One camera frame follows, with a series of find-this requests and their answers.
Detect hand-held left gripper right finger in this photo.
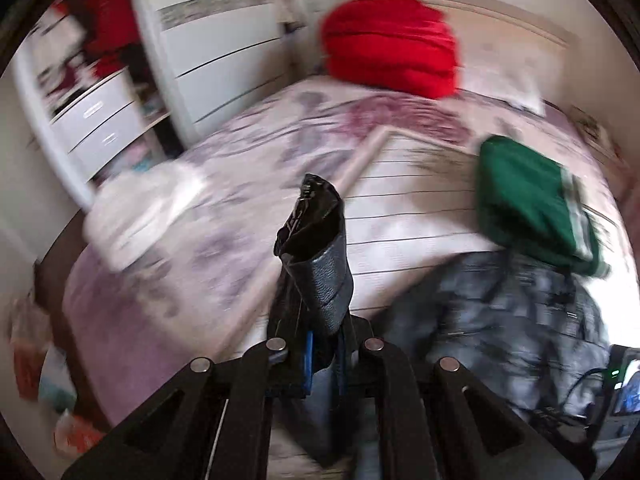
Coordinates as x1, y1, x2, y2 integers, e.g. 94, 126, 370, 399
336, 317, 598, 480

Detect grey blue cloth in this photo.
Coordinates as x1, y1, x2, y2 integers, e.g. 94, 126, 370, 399
372, 250, 613, 480

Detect red hanging clothes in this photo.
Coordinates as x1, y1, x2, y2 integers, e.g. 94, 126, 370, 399
75, 0, 141, 76

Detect beige bed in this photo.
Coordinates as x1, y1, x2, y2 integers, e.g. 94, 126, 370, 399
35, 0, 636, 441

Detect white pillow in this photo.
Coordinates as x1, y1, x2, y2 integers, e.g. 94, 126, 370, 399
457, 42, 548, 116

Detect green striped garment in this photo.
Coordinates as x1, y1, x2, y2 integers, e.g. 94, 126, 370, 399
475, 135, 613, 278

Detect white cloth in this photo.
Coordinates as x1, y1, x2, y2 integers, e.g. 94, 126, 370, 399
82, 162, 208, 271

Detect orange white plastic bag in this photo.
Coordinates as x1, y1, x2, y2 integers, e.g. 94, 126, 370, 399
52, 409, 107, 457
11, 302, 52, 402

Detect white wardrobe door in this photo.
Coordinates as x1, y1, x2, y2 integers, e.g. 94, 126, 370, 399
125, 0, 301, 146

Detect red quilt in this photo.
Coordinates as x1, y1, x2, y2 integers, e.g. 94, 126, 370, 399
320, 0, 461, 101

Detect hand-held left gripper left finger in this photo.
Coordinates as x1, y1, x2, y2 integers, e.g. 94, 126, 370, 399
60, 330, 317, 480

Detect white drawer unit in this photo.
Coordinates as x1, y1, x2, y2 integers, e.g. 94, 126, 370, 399
12, 67, 166, 201

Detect black leather pants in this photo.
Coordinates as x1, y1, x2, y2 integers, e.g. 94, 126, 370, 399
267, 173, 357, 401

